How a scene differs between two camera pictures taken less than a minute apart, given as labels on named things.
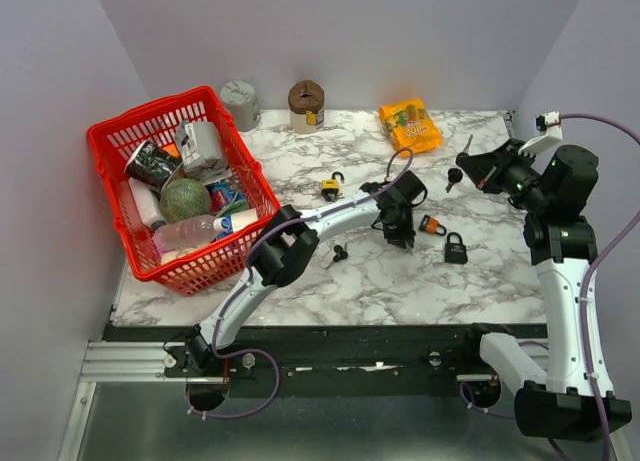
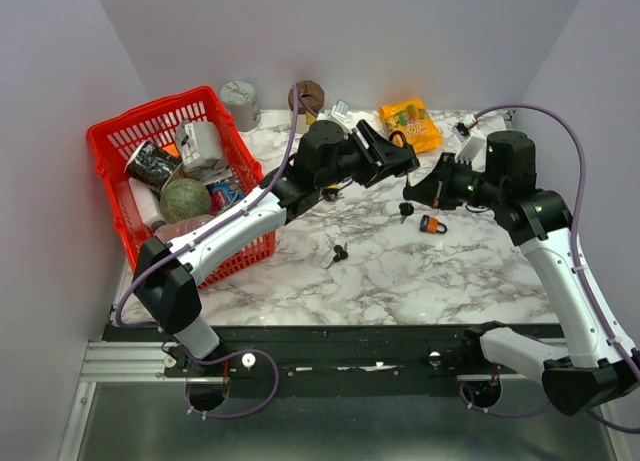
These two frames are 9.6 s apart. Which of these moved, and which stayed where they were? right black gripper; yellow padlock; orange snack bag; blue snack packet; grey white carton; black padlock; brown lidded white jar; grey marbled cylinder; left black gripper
Moved: right black gripper; left black gripper; black padlock
Stayed: grey white carton; blue snack packet; orange snack bag; yellow padlock; grey marbled cylinder; brown lidded white jar
